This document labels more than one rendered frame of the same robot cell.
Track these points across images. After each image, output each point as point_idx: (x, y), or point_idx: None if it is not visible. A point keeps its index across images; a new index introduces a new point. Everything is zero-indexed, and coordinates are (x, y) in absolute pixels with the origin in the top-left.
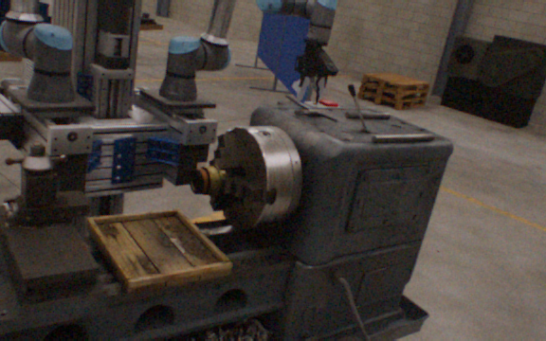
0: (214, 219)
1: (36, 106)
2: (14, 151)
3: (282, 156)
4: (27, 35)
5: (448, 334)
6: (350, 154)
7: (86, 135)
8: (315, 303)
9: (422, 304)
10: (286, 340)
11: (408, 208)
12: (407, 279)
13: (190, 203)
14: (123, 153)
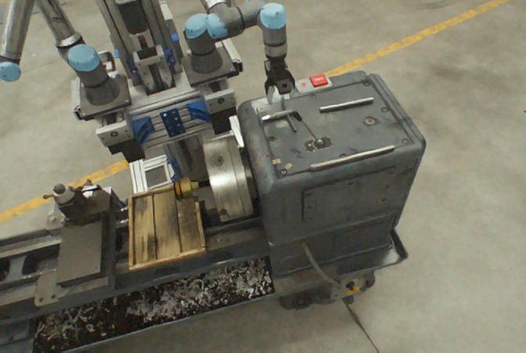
0: None
1: (87, 114)
2: (184, 23)
3: (229, 183)
4: (68, 59)
5: (488, 214)
6: (281, 189)
7: (124, 130)
8: (291, 255)
9: (475, 178)
10: (275, 271)
11: (372, 198)
12: (392, 226)
13: (300, 66)
14: (170, 119)
